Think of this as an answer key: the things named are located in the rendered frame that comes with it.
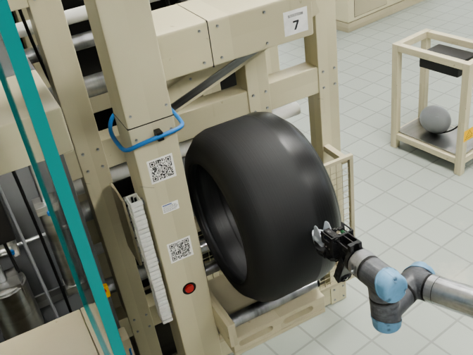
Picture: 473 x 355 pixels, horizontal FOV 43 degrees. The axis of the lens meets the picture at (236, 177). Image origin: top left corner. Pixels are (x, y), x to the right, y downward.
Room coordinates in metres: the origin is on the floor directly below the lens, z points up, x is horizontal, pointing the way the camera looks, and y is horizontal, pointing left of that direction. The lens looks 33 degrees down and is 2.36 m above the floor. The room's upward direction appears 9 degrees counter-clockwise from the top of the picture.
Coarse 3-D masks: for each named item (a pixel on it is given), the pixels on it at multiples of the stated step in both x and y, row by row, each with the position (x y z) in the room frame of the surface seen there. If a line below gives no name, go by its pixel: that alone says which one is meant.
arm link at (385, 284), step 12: (360, 264) 1.12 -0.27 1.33; (372, 264) 1.10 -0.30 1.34; (384, 264) 1.10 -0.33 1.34; (360, 276) 1.10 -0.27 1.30; (372, 276) 1.07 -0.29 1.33; (384, 276) 1.05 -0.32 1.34; (396, 276) 1.04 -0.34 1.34; (372, 288) 1.06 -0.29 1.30; (384, 288) 1.03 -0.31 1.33; (396, 288) 1.03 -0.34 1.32; (372, 300) 1.06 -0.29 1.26; (384, 300) 1.02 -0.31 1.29; (396, 300) 1.03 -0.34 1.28
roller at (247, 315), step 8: (304, 288) 1.50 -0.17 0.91; (312, 288) 1.50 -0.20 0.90; (288, 296) 1.47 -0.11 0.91; (296, 296) 1.48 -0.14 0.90; (256, 304) 1.44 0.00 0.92; (264, 304) 1.44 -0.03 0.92; (272, 304) 1.45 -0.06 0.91; (280, 304) 1.46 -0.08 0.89; (240, 312) 1.42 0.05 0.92; (248, 312) 1.42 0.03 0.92; (256, 312) 1.42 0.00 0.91; (264, 312) 1.43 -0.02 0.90; (232, 320) 1.39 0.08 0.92; (240, 320) 1.40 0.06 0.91; (248, 320) 1.41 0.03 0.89
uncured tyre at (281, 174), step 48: (192, 144) 1.69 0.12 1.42; (240, 144) 1.53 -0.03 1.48; (288, 144) 1.53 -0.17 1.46; (192, 192) 1.75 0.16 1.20; (240, 192) 1.41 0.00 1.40; (288, 192) 1.40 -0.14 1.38; (240, 240) 1.75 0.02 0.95; (288, 240) 1.33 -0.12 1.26; (240, 288) 1.46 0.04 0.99; (288, 288) 1.34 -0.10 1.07
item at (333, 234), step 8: (344, 224) 1.28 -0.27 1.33; (328, 232) 1.26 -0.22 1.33; (336, 232) 1.26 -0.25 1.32; (344, 232) 1.24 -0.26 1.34; (352, 232) 1.24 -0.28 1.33; (328, 240) 1.24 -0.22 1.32; (336, 240) 1.23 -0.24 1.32; (344, 240) 1.22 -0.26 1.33; (352, 240) 1.22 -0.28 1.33; (328, 248) 1.24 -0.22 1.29; (336, 248) 1.22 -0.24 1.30; (344, 248) 1.20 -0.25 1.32; (352, 248) 1.17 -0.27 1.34; (360, 248) 1.18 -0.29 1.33; (336, 256) 1.22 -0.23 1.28; (344, 256) 1.20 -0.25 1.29; (344, 264) 1.17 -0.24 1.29
